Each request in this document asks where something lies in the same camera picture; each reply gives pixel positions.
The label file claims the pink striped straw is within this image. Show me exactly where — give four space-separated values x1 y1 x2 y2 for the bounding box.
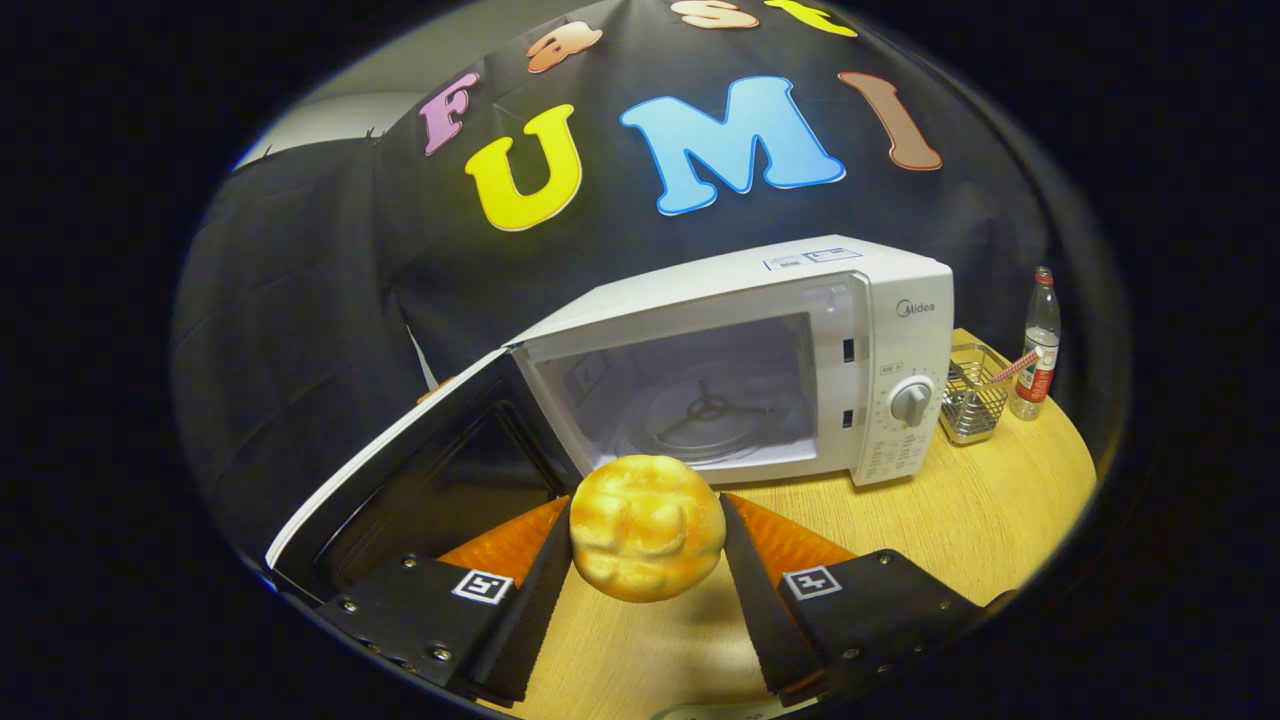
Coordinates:
990 348 1043 384

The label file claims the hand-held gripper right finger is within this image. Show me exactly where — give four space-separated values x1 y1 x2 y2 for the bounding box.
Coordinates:
718 492 1001 701

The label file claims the white microwave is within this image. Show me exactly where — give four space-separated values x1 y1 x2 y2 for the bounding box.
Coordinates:
265 235 956 606

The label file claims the golden bread bun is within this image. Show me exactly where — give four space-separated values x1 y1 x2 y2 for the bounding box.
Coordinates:
569 455 728 604

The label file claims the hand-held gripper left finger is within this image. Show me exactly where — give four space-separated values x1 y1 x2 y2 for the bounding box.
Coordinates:
315 495 573 703

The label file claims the metal wire basket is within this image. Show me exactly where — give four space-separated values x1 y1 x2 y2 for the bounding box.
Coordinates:
938 343 1011 446

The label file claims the black backdrop cloth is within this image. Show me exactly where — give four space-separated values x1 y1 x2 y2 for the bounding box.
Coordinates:
170 0 1111 561

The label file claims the white plate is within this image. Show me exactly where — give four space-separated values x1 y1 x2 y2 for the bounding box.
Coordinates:
650 700 791 720

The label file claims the clear bottle red label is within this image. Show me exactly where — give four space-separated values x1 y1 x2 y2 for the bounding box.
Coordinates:
1010 266 1062 421

